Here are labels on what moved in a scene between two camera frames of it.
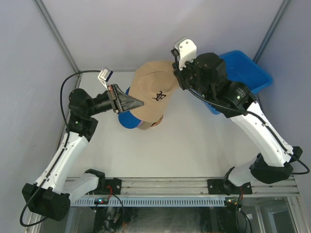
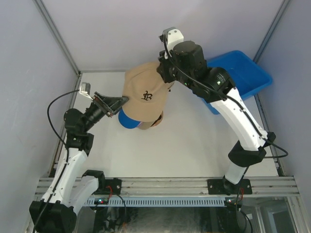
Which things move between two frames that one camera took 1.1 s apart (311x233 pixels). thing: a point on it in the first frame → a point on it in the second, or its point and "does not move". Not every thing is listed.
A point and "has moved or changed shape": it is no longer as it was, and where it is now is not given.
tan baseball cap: [154, 84] has moved or changed shape
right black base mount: [216, 187] does not move
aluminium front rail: [162, 186] does not move
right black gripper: [179, 73] → [164, 62]
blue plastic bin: [241, 68] does not move
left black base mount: [115, 184] does not move
